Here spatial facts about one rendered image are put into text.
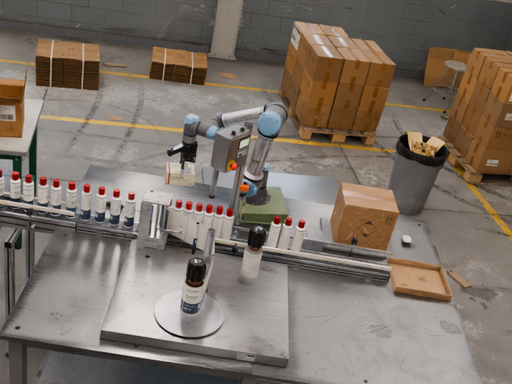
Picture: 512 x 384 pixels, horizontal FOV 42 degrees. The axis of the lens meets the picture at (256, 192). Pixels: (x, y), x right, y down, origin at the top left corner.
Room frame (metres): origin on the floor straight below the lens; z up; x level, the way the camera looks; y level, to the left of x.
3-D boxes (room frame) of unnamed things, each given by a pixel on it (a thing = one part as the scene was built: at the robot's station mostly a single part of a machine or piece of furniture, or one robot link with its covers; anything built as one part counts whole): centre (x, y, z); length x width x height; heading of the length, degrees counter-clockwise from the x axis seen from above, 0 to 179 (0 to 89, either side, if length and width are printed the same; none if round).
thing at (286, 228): (2.86, -0.19, 0.98); 0.05 x 0.05 x 0.20
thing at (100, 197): (2.80, 0.76, 0.98); 0.05 x 0.05 x 0.20
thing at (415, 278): (2.91, -0.94, 0.85); 0.30 x 0.26 x 0.04; 94
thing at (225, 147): (2.92, 0.16, 1.38); 0.17 x 0.10 x 0.19; 149
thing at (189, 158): (3.26, 0.42, 1.14); 0.09 x 0.08 x 0.12; 104
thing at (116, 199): (2.80, 0.69, 0.98); 0.05 x 0.05 x 0.20
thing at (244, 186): (2.89, 0.06, 1.05); 0.10 x 0.04 x 0.33; 4
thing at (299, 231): (2.87, -0.26, 0.98); 0.05 x 0.05 x 0.20
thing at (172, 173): (3.26, 0.44, 0.99); 0.16 x 0.12 x 0.07; 104
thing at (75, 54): (6.53, 2.23, 0.16); 0.65 x 0.54 x 0.32; 108
